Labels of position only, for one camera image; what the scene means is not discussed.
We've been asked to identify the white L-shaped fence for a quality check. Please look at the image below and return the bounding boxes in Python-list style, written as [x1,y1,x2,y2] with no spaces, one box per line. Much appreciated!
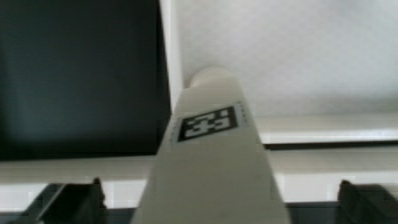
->
[0,147,398,212]

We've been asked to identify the white desk leg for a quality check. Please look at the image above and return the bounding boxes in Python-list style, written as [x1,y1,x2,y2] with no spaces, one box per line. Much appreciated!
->
[130,67,292,224]

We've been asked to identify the white desk top tray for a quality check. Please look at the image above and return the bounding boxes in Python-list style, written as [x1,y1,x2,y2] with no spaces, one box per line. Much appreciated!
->
[160,0,398,144]

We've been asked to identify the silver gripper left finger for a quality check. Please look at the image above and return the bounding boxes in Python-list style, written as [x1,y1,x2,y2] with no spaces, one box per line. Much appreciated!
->
[8,179,107,224]

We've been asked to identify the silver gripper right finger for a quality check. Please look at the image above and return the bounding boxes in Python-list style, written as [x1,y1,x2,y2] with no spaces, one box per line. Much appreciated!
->
[336,180,398,224]

